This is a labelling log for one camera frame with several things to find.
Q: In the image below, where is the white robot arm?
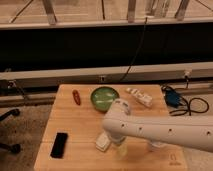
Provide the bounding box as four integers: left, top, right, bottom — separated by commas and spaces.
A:
102, 99, 213, 153

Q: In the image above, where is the white plastic cup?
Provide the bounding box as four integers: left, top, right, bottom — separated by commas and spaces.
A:
148, 141, 166, 149

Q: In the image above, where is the wooden table board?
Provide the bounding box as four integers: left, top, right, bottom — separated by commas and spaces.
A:
34, 84, 187, 171

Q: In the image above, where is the green bowl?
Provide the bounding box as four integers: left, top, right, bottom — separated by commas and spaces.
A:
90, 86, 120, 112

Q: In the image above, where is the black rectangular block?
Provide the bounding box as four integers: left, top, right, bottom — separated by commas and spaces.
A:
50, 133, 68, 158

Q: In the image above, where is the blue power adapter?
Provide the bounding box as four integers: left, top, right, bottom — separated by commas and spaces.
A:
165, 91, 180, 108

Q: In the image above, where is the black office chair base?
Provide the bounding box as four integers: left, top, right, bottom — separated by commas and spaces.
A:
0, 108, 22, 155

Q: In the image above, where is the black looped floor cable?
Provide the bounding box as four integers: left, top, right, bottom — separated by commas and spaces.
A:
161, 84, 210, 117

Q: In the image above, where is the black hanging cable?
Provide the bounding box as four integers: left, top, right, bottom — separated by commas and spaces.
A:
118, 17, 148, 82

